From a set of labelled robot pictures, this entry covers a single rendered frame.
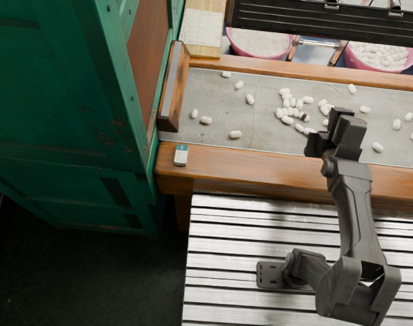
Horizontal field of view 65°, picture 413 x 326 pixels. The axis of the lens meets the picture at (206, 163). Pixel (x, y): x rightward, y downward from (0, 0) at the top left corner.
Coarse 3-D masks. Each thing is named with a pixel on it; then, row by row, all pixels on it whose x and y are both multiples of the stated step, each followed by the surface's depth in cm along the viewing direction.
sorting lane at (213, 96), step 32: (192, 96) 108; (224, 96) 108; (256, 96) 109; (320, 96) 110; (352, 96) 111; (384, 96) 112; (192, 128) 102; (224, 128) 103; (256, 128) 104; (288, 128) 104; (320, 128) 105; (384, 128) 106; (384, 160) 101
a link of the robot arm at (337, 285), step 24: (336, 168) 65; (360, 168) 65; (336, 192) 64; (360, 192) 60; (360, 216) 57; (360, 240) 53; (336, 264) 52; (360, 264) 50; (384, 264) 51; (336, 288) 51; (384, 288) 50; (384, 312) 51
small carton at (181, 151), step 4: (176, 144) 95; (180, 144) 95; (176, 148) 94; (180, 148) 94; (184, 148) 94; (188, 148) 96; (176, 152) 94; (180, 152) 94; (184, 152) 94; (176, 156) 93; (180, 156) 93; (184, 156) 93; (176, 160) 92; (180, 160) 92; (184, 160) 92; (176, 164) 93; (180, 164) 93; (184, 164) 93
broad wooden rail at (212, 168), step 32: (160, 160) 94; (192, 160) 95; (224, 160) 95; (256, 160) 96; (288, 160) 96; (320, 160) 97; (160, 192) 108; (256, 192) 99; (288, 192) 96; (320, 192) 94; (384, 192) 93
